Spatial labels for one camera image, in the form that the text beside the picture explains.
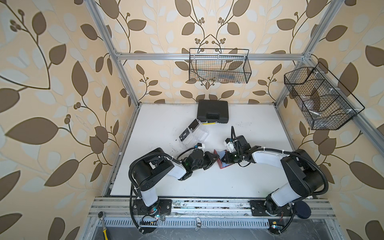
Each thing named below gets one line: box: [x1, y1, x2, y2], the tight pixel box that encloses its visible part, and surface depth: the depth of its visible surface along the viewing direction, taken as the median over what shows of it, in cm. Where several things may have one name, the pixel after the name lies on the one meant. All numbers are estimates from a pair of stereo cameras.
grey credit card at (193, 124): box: [188, 118, 199, 131], surface depth 98 cm
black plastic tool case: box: [197, 99, 229, 124], surface depth 114 cm
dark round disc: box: [294, 200, 312, 219], surface depth 74 cm
